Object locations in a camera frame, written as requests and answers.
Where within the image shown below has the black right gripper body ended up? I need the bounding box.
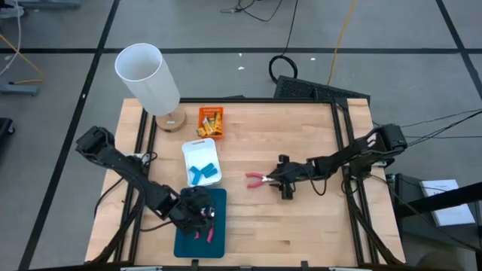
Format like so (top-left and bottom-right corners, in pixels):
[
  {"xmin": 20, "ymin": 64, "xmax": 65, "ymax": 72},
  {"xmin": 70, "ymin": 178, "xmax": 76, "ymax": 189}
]
[{"xmin": 276, "ymin": 154, "xmax": 318, "ymax": 200}]

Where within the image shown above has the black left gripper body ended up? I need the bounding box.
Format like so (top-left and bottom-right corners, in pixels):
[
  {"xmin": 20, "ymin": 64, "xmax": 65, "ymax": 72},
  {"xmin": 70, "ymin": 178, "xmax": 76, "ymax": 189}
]
[{"xmin": 174, "ymin": 186, "xmax": 217, "ymax": 224}]

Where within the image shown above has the pink-handled hole punch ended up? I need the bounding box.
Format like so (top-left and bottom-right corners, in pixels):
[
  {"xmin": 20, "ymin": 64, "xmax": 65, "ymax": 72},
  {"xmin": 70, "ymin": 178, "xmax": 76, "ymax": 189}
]
[
  {"xmin": 194, "ymin": 210, "xmax": 215, "ymax": 244},
  {"xmin": 245, "ymin": 172, "xmax": 274, "ymax": 190}
]

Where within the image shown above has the teal plastic bin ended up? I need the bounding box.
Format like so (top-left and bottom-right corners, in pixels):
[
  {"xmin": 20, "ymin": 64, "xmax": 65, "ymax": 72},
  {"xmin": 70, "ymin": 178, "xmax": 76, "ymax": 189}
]
[{"xmin": 173, "ymin": 187, "xmax": 228, "ymax": 260}]

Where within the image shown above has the white plastic bin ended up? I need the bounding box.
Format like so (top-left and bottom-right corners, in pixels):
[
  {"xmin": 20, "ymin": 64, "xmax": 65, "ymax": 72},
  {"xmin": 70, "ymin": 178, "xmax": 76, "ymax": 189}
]
[{"xmin": 181, "ymin": 137, "xmax": 223, "ymax": 188}]

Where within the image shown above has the black perforated computer case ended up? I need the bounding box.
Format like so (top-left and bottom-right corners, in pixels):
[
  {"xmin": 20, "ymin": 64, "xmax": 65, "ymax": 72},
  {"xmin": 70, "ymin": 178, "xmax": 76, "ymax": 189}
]
[{"xmin": 273, "ymin": 75, "xmax": 372, "ymax": 102}]

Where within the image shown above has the orange plastic basket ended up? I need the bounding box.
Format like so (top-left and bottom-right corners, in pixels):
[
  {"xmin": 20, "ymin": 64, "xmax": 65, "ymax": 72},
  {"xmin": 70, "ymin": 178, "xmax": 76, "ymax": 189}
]
[{"xmin": 197, "ymin": 105, "xmax": 224, "ymax": 139}]

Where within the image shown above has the white cylinder lamp, wooden base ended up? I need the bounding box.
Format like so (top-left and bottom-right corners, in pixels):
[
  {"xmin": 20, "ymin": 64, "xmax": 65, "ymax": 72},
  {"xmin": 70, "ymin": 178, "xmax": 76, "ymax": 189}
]
[{"xmin": 114, "ymin": 42, "xmax": 188, "ymax": 133}]

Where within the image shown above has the black side cart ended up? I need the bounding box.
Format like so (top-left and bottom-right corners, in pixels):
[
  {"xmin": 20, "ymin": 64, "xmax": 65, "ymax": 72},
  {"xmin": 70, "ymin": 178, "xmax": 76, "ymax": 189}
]
[{"xmin": 386, "ymin": 172, "xmax": 482, "ymax": 271}]

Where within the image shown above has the white paper booklet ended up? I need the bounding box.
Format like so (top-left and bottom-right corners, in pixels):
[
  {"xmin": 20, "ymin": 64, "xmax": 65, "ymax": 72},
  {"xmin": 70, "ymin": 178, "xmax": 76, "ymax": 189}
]
[{"xmin": 419, "ymin": 178, "xmax": 477, "ymax": 227}]

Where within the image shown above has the black chair base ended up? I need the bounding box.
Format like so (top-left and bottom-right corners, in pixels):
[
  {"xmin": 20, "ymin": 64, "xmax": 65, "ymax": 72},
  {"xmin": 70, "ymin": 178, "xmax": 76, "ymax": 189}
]
[{"xmin": 0, "ymin": 117, "xmax": 17, "ymax": 151}]

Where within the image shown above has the grey desk foot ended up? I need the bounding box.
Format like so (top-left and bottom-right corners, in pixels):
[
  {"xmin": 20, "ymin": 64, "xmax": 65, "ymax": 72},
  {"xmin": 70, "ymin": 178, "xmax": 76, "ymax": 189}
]
[
  {"xmin": 0, "ymin": 83, "xmax": 41, "ymax": 97},
  {"xmin": 0, "ymin": 0, "xmax": 82, "ymax": 11}
]

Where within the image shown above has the black aluminium table frame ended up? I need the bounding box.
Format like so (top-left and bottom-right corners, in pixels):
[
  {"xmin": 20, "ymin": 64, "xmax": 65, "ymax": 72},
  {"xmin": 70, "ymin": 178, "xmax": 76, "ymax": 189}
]
[{"xmin": 88, "ymin": 96, "xmax": 407, "ymax": 271}]

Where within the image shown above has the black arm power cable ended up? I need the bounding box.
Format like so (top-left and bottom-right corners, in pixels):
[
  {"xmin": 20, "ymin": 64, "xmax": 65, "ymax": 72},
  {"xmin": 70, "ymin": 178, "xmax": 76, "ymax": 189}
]
[{"xmin": 93, "ymin": 175, "xmax": 127, "ymax": 219}]

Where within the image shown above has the coiled black cable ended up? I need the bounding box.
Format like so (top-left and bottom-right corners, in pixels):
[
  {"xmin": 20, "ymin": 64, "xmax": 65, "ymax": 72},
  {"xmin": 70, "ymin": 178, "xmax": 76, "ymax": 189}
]
[{"xmin": 268, "ymin": 0, "xmax": 300, "ymax": 84}]

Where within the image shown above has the yellow floor cable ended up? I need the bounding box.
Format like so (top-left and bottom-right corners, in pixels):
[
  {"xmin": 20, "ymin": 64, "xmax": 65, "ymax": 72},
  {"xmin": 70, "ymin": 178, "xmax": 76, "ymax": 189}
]
[{"xmin": 0, "ymin": 32, "xmax": 45, "ymax": 84}]

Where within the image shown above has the white floor cable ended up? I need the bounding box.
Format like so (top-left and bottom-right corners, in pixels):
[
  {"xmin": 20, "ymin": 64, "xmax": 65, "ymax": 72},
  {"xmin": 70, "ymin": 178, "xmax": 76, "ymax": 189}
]
[{"xmin": 0, "ymin": 0, "xmax": 22, "ymax": 76}]

